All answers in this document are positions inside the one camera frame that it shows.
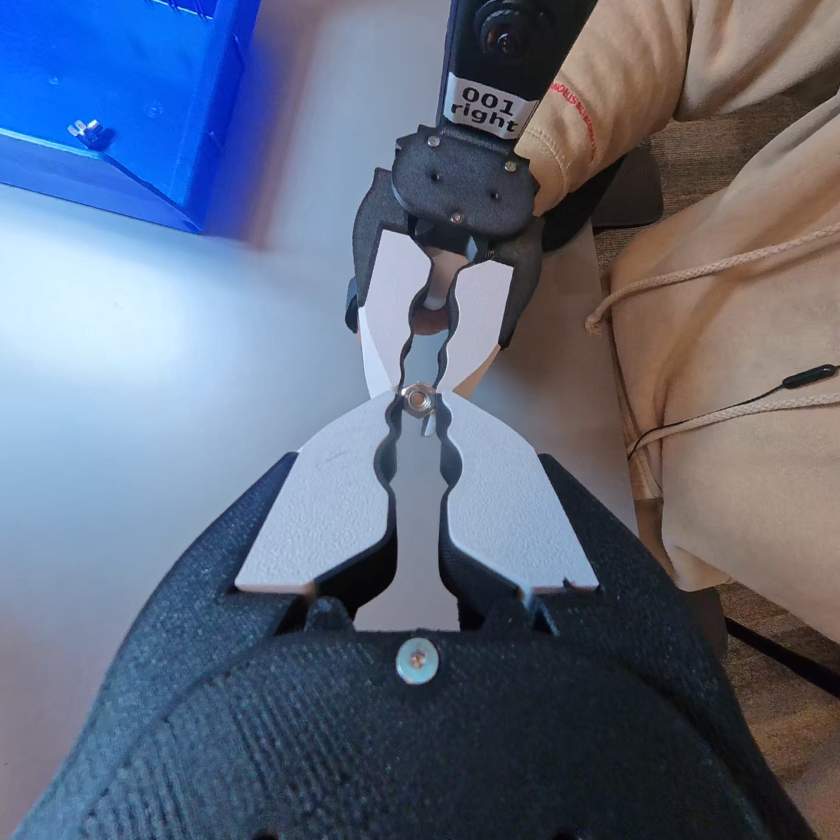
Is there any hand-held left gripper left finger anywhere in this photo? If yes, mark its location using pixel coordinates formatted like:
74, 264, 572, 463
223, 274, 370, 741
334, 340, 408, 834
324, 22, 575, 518
233, 392, 400, 595

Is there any blue plastic bin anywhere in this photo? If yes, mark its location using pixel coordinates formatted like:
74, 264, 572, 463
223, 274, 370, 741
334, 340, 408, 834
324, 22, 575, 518
0, 0, 263, 234

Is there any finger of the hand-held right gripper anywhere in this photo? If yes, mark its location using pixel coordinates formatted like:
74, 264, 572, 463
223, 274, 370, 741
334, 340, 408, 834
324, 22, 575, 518
357, 226, 437, 398
433, 259, 516, 398

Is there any thin black cable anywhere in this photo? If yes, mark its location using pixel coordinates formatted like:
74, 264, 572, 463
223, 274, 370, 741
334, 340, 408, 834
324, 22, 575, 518
626, 364, 840, 460

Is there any person's right forearm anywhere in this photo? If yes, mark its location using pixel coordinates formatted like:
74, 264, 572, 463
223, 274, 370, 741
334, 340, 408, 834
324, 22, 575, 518
514, 0, 697, 219

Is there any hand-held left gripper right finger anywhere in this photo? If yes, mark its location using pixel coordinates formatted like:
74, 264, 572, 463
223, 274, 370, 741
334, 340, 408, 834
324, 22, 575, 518
436, 392, 601, 595

